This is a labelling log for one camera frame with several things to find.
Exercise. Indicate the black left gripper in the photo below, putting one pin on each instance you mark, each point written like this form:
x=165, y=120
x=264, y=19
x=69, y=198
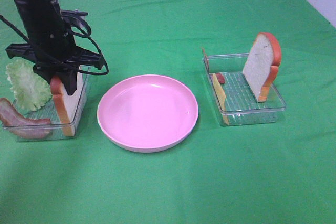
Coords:
x=66, y=70

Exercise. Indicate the bread slice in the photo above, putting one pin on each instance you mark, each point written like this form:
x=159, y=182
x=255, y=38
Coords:
x=262, y=65
x=68, y=107

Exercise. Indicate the green lettuce leaf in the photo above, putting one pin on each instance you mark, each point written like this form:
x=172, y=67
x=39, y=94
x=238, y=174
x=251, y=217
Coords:
x=30, y=90

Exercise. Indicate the bacon strip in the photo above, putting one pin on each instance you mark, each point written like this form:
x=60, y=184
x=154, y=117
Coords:
x=220, y=78
x=21, y=126

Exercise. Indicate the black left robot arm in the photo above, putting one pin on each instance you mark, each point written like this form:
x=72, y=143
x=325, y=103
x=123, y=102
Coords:
x=50, y=41

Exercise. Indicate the clear left plastic tray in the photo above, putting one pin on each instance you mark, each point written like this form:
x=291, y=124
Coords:
x=46, y=112

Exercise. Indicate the clear plastic tray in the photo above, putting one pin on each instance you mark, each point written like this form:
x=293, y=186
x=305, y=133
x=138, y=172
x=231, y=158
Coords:
x=241, y=107
x=46, y=112

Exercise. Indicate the pink round plate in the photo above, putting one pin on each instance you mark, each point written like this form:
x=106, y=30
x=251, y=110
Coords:
x=148, y=113

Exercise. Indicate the yellow cheese slice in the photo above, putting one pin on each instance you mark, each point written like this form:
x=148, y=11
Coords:
x=221, y=97

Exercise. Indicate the clear right plastic tray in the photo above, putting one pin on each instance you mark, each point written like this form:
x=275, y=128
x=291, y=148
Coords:
x=241, y=107

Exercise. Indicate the green tablecloth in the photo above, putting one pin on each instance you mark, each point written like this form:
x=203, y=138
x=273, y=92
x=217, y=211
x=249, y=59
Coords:
x=281, y=172

